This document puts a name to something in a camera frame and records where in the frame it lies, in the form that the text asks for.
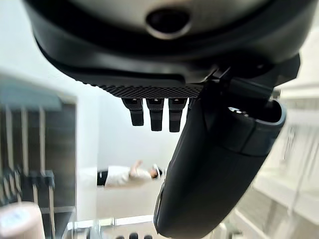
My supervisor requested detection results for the person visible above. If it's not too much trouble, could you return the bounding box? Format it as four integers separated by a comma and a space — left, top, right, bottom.
96, 159, 167, 189

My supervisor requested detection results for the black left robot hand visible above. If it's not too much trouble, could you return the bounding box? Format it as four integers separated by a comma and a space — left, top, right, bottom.
21, 0, 314, 237

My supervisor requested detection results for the white shelving unit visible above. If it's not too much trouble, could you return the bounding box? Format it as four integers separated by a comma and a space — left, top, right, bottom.
219, 44, 319, 239

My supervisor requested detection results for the pale pink round container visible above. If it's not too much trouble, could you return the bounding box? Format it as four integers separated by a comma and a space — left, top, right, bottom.
0, 202, 49, 239

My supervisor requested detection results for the dark slatted shelf cabinet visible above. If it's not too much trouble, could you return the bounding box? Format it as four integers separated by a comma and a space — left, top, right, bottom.
0, 74, 78, 239

